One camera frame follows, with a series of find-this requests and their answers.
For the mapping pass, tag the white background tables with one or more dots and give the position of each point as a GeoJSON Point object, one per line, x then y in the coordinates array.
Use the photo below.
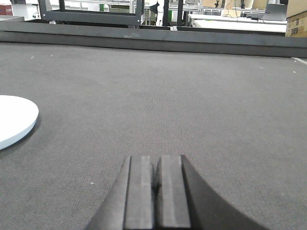
{"type": "Point", "coordinates": [239, 24]}

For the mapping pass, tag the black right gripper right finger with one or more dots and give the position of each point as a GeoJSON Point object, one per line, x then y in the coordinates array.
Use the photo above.
{"type": "Point", "coordinates": [184, 201]}

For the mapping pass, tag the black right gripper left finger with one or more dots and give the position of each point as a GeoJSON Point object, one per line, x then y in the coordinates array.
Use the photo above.
{"type": "Point", "coordinates": [129, 203]}

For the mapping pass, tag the black metal frame rack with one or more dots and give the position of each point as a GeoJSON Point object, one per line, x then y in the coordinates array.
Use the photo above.
{"type": "Point", "coordinates": [60, 13]}

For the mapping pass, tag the cardboard box stack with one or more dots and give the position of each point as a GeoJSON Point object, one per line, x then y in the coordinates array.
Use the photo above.
{"type": "Point", "coordinates": [296, 19]}

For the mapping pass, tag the white round disc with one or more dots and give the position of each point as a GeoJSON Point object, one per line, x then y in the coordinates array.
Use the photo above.
{"type": "Point", "coordinates": [17, 118]}

